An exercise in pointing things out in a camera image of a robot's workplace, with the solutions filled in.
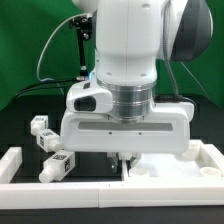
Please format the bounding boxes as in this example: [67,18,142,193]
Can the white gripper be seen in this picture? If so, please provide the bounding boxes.
[60,81,194,173]

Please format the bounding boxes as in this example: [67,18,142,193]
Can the white square table top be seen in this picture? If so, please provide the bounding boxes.
[122,140,224,182]

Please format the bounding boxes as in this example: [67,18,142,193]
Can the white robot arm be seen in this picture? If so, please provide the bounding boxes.
[60,0,213,162]

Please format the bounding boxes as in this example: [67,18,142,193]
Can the white right fence bar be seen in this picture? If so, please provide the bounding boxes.
[204,144,224,177]

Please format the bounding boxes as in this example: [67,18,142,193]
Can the white fence bar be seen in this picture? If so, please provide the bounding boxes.
[204,144,224,177]
[0,147,22,184]
[0,178,224,210]

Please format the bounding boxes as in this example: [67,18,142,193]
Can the white front fence bar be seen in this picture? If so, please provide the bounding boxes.
[0,178,224,210]

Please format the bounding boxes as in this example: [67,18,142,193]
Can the white left fence bar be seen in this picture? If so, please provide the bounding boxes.
[0,147,22,184]

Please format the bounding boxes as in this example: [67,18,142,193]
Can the thin grey cable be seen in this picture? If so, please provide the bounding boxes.
[181,61,208,98]

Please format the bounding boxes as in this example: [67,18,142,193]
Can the black cables on table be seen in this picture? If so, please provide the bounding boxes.
[11,77,84,102]

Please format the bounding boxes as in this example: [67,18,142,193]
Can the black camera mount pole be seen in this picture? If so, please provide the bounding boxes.
[69,14,93,81]

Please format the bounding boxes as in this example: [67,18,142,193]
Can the white cable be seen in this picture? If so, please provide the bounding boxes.
[36,13,88,96]

